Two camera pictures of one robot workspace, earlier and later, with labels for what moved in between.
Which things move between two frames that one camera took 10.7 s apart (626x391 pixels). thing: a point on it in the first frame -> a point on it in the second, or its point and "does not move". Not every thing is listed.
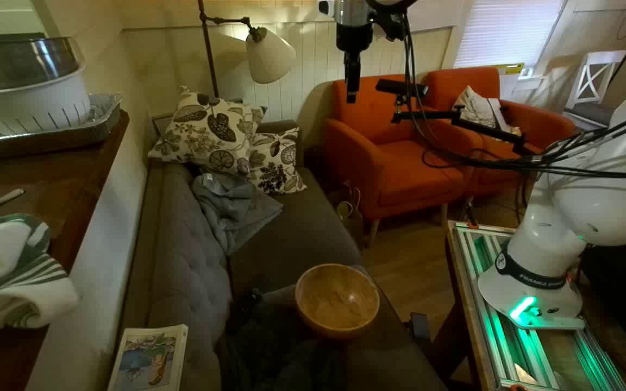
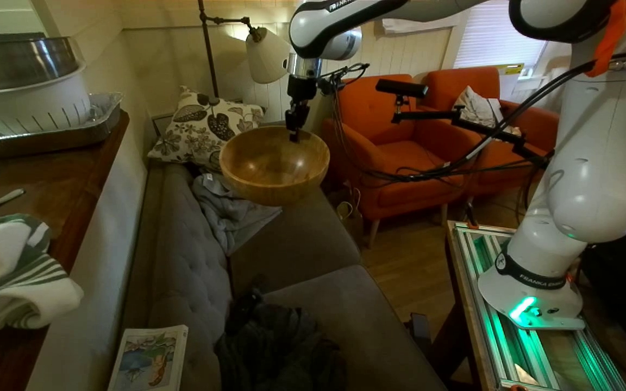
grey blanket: x=234 y=207 does not move
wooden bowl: x=336 y=297 -> x=268 y=168
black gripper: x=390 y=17 -> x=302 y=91
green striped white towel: x=12 y=280 does not move
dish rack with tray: x=56 y=107 does not move
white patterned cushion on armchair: x=477 y=107 does not move
